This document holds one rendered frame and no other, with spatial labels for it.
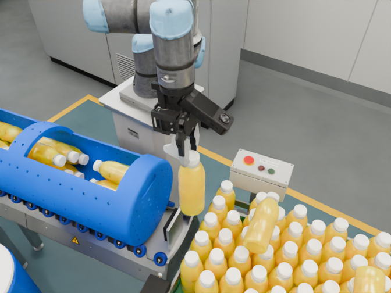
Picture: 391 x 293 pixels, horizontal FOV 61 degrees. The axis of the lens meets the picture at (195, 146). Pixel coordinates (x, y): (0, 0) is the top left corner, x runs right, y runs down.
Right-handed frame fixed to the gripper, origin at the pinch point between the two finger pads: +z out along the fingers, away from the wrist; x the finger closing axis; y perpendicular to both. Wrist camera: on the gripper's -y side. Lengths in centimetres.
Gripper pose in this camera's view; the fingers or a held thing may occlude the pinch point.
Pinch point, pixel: (191, 157)
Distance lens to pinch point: 79.9
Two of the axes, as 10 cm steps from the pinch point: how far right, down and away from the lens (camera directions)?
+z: 0.4, 7.6, 6.5
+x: -4.1, 6.0, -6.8
